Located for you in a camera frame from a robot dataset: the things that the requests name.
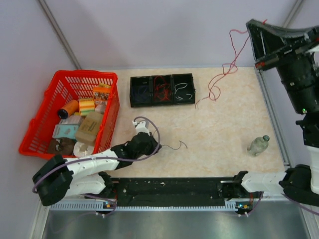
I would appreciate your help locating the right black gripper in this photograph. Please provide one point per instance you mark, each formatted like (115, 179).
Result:
(267, 41)

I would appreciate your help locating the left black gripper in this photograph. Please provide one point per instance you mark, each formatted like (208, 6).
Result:
(154, 145)

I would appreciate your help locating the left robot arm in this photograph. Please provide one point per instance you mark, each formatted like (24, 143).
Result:
(61, 177)

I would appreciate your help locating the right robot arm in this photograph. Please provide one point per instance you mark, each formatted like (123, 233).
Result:
(300, 78)

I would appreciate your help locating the black three-compartment tray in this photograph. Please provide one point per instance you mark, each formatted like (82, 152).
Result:
(162, 90)

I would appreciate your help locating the pink wrapped package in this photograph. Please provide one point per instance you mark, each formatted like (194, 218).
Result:
(100, 108)

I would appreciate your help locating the brown cardboard box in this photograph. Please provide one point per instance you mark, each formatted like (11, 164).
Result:
(89, 128)

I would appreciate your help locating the white round container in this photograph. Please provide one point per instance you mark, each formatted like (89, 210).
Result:
(81, 149)

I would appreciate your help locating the orange snack package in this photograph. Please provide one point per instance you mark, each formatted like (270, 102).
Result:
(101, 93)

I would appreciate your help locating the yellow green striped roll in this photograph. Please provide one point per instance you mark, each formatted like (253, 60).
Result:
(86, 105)

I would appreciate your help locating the pink white box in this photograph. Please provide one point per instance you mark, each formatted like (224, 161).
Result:
(72, 120)

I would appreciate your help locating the orange black cylinder can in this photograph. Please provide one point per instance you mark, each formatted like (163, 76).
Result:
(68, 109)

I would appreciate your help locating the brown furry item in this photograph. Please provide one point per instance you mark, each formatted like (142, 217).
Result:
(61, 146)

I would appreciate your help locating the teal small box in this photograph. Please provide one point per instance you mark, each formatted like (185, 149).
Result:
(65, 131)

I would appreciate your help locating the red plastic basket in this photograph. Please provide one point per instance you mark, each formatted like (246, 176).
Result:
(67, 85)

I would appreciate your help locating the clear plastic bottle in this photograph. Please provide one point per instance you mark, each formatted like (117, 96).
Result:
(258, 146)

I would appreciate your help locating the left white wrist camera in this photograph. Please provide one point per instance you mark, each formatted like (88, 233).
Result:
(141, 126)

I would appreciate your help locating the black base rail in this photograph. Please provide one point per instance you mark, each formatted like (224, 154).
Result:
(167, 192)

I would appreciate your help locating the white slotted cable duct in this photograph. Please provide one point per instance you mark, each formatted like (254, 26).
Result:
(83, 205)

